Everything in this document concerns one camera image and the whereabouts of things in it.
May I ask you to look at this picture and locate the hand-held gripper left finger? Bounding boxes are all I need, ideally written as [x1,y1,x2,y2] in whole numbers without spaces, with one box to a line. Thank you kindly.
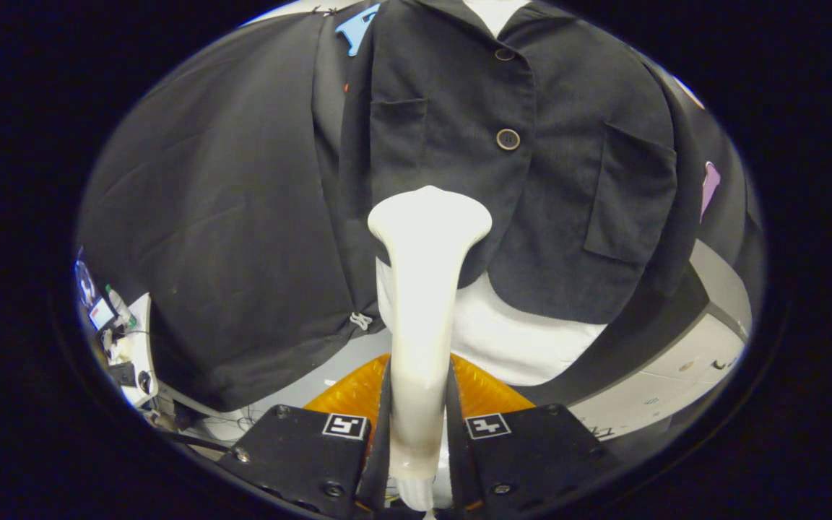
[217,352,394,520]

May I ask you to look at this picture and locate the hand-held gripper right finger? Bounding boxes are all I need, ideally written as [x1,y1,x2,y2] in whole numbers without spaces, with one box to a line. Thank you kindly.
[448,352,615,517]

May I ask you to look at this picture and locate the white steamer hose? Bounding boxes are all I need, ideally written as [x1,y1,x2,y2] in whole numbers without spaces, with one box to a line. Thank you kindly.
[396,473,437,515]

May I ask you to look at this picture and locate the white garment steamer nozzle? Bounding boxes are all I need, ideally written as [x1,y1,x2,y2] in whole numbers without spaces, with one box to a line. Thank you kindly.
[367,185,493,481]

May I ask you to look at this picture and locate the black suit jacket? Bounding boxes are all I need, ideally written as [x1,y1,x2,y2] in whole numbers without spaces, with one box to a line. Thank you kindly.
[313,0,706,327]

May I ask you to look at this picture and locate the grey cabinet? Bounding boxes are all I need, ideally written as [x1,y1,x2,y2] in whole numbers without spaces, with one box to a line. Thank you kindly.
[517,238,755,441]

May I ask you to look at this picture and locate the white equipment stand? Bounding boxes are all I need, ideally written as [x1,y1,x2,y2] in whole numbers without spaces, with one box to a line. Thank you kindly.
[116,292,160,407]

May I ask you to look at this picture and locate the black backdrop cloth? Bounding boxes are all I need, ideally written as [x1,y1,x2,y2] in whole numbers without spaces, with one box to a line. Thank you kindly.
[75,4,767,412]

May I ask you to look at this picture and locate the white bottle with green cap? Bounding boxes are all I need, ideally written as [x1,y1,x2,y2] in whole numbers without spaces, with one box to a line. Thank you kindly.
[104,284,135,327]

